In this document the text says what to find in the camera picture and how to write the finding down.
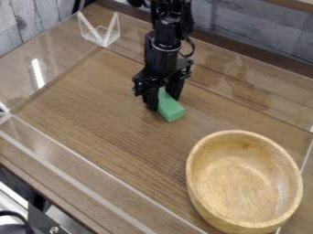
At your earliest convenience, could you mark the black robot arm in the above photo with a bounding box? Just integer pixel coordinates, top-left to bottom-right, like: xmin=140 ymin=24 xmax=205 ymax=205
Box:
xmin=128 ymin=0 xmax=196 ymax=112

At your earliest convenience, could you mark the black metal table bracket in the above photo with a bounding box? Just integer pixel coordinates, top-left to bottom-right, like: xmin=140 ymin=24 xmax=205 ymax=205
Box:
xmin=29 ymin=202 xmax=73 ymax=234

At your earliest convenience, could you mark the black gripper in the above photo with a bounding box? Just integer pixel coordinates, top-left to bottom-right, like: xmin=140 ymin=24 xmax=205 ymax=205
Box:
xmin=133 ymin=31 xmax=195 ymax=112

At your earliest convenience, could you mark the wooden bowl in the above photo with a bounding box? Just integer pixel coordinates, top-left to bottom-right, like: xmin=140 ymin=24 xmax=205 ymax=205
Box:
xmin=186 ymin=130 xmax=304 ymax=234

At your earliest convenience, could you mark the green rectangular block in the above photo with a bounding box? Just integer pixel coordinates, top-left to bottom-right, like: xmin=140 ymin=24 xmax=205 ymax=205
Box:
xmin=158 ymin=88 xmax=185 ymax=122

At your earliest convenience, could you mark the clear acrylic tray wall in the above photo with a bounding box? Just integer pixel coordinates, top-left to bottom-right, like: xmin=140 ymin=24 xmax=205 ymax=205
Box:
xmin=0 ymin=5 xmax=313 ymax=234

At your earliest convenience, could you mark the black cable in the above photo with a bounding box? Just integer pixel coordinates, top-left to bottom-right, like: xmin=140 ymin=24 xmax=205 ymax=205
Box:
xmin=0 ymin=207 xmax=38 ymax=234

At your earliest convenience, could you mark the clear acrylic corner bracket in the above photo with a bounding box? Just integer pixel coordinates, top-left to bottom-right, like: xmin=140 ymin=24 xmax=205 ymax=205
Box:
xmin=78 ymin=11 xmax=121 ymax=48

